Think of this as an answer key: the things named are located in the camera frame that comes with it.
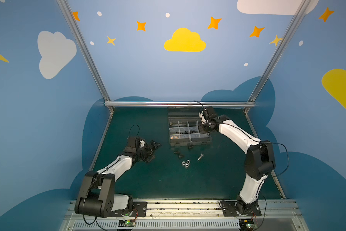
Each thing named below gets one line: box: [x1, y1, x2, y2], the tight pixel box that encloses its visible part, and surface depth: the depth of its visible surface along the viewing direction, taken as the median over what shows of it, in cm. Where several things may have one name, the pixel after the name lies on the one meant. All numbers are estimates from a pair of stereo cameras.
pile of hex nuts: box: [181, 159, 191, 168], surface depth 92 cm
